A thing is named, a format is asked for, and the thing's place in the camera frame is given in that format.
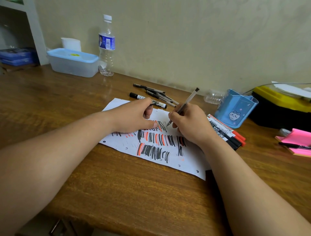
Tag person's right hand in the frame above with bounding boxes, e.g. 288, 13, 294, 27
168, 103, 217, 147

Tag person's left hand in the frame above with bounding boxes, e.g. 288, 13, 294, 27
109, 98, 159, 134

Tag white scribbled paper sheet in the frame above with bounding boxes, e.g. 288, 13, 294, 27
98, 98, 212, 181

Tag clear black ink pen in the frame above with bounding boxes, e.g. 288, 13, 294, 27
166, 88, 200, 127

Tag person's right forearm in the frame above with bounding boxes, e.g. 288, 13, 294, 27
200, 133, 311, 236

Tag person's left forearm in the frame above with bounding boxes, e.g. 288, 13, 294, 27
0, 110, 115, 236

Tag black ballpoint pen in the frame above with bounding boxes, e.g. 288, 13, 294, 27
155, 92, 179, 105
145, 90, 177, 108
133, 83, 166, 94

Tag black whiteboard marker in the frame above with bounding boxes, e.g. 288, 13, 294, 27
129, 92, 168, 109

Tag empty clear plastic bottle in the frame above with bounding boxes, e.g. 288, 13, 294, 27
204, 89, 225, 105

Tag black capped white marker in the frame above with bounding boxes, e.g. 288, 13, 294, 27
211, 124, 242, 148
219, 132, 238, 151

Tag blue cat pen holder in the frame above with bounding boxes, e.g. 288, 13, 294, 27
214, 89, 259, 129

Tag blue labelled water bottle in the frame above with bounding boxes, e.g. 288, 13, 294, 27
98, 14, 116, 77

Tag blue lidded plastic container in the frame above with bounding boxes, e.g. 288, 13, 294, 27
47, 48, 100, 78

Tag yellow and black toolbox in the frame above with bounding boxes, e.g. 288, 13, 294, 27
248, 85, 311, 133

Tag white tissue paper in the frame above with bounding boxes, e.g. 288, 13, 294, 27
61, 37, 82, 52

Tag pink sticky note pad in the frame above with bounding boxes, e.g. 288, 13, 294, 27
275, 128, 311, 158

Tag blue plastic storage boxes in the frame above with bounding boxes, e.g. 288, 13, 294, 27
0, 47, 38, 66

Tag white shelf unit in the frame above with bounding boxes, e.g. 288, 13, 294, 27
0, 0, 50, 66

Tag metal drawer handle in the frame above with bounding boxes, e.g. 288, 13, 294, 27
49, 218, 62, 235

